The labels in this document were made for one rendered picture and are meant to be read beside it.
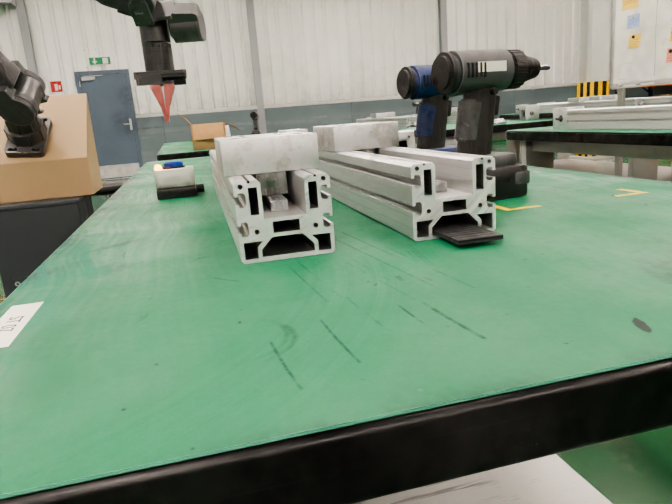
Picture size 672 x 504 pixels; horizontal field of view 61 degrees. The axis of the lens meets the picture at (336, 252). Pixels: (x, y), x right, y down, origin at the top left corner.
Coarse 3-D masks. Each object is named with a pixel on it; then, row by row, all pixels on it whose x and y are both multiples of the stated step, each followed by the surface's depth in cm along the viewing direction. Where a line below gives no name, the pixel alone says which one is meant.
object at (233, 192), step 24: (216, 168) 107; (312, 168) 65; (216, 192) 118; (240, 192) 57; (288, 192) 70; (312, 192) 62; (240, 216) 58; (264, 216) 60; (288, 216) 59; (312, 216) 60; (240, 240) 58; (264, 240) 59; (288, 240) 66; (312, 240) 60
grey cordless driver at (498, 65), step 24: (432, 72) 83; (456, 72) 79; (480, 72) 80; (504, 72) 82; (528, 72) 84; (480, 96) 82; (456, 120) 84; (480, 120) 83; (480, 144) 84; (504, 168) 84; (504, 192) 85
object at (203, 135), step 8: (192, 128) 334; (200, 128) 333; (208, 128) 334; (216, 128) 335; (224, 128) 338; (192, 136) 335; (200, 136) 332; (208, 136) 333; (216, 136) 334; (224, 136) 339; (200, 144) 336; (208, 144) 338
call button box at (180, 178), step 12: (168, 168) 118; (180, 168) 117; (192, 168) 117; (156, 180) 116; (168, 180) 116; (180, 180) 117; (192, 180) 118; (156, 192) 117; (168, 192) 117; (180, 192) 118; (192, 192) 118
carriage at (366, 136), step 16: (320, 128) 99; (336, 128) 90; (352, 128) 91; (368, 128) 92; (384, 128) 92; (320, 144) 101; (336, 144) 91; (352, 144) 92; (368, 144) 92; (384, 144) 93
